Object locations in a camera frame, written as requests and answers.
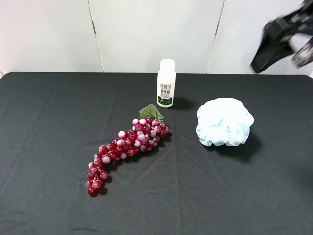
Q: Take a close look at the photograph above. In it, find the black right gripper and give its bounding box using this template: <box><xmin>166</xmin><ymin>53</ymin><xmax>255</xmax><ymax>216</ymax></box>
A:
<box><xmin>250</xmin><ymin>0</ymin><xmax>313</xmax><ymax>73</ymax></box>

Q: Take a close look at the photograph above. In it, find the blue white bath loofah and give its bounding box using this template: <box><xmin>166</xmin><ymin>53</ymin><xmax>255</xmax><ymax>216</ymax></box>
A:
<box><xmin>196</xmin><ymin>98</ymin><xmax>254</xmax><ymax>147</ymax></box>

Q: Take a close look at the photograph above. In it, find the white milk bottle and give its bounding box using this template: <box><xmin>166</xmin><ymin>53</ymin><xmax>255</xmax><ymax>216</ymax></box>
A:
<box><xmin>157</xmin><ymin>59</ymin><xmax>176</xmax><ymax>108</ymax></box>

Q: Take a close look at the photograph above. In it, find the red artificial grape bunch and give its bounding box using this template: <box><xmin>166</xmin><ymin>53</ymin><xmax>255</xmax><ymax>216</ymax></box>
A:
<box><xmin>85</xmin><ymin>104</ymin><xmax>169</xmax><ymax>197</ymax></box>

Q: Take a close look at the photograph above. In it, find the black tablecloth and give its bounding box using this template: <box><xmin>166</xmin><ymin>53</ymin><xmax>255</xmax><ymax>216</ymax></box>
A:
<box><xmin>0</xmin><ymin>72</ymin><xmax>313</xmax><ymax>235</ymax></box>

